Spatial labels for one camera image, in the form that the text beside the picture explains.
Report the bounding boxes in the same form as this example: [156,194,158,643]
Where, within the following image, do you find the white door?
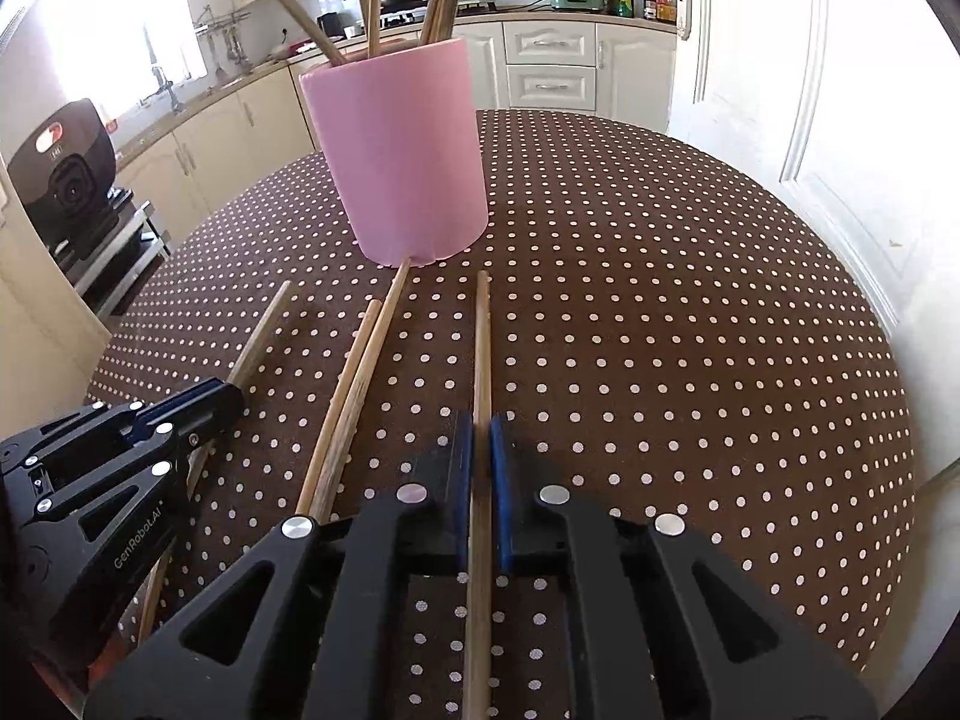
[667,0,960,481]

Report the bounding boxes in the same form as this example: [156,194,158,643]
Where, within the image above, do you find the wall utensil rack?
[191,7,252,80]

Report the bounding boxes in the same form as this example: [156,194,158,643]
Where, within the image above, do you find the metal shelf rack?
[71,199,173,323]

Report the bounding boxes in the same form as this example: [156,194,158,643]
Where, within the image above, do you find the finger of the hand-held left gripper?
[22,433,202,524]
[4,379,245,467]

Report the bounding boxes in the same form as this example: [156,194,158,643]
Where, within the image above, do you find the steel faucet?
[150,64,181,113]

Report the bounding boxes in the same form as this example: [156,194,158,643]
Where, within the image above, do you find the cream lower kitchen cabinets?
[112,15,676,241]

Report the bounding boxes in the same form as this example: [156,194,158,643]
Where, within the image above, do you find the pink cup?
[300,37,490,269]

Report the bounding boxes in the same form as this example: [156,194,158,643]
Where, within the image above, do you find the gas stove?
[379,4,496,20]

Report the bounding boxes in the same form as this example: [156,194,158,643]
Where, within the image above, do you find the brown polka-dot tablecloth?
[82,109,920,720]

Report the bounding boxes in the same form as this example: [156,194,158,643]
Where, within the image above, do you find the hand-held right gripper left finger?
[82,411,475,720]

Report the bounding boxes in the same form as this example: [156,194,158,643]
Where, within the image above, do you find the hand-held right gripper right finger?
[490,412,880,720]

